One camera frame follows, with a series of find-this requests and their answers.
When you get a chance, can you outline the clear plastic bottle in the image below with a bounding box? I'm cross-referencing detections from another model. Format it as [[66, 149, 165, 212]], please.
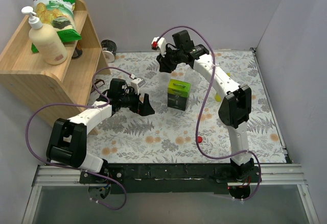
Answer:
[[158, 72, 171, 90], [184, 66, 200, 93]]

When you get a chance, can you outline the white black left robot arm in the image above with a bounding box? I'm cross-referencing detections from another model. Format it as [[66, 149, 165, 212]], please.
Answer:
[[46, 78, 155, 183]]

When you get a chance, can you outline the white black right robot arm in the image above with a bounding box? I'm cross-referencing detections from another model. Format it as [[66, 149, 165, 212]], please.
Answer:
[[151, 30, 254, 182]]

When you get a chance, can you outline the yellow bottle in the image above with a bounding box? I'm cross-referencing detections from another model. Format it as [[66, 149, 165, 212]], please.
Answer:
[[215, 72, 230, 102]]

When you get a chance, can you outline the cream lotion pump bottle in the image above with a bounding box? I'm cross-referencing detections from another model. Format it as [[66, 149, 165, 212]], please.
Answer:
[[21, 6, 67, 65]]

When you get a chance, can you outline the green Gillette razor box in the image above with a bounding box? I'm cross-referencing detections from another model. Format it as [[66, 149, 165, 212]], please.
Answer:
[[167, 79, 191, 111]]

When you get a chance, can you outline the black tape roll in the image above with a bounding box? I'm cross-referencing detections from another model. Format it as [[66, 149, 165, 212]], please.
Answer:
[[101, 39, 117, 63]]

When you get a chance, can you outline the wooden shelf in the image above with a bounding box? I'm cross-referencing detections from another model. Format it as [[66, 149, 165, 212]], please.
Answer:
[[0, 0, 111, 134]]

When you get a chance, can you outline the cassava chips bag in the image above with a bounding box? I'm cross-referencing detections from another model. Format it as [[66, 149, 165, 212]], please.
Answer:
[[33, 0, 82, 43]]

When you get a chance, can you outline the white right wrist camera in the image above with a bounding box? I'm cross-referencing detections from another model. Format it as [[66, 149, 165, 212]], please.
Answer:
[[151, 37, 167, 57]]

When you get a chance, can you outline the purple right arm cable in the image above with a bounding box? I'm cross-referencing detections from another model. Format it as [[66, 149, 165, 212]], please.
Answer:
[[156, 25, 263, 201]]

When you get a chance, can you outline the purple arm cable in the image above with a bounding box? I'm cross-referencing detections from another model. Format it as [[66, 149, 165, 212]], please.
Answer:
[[25, 67, 136, 211], [156, 25, 263, 201]]

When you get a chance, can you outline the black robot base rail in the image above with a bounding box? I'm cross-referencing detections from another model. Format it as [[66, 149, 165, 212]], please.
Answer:
[[79, 163, 260, 194]]

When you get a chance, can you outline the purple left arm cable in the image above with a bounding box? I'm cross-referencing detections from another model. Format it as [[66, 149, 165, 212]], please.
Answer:
[[25, 67, 136, 211]]

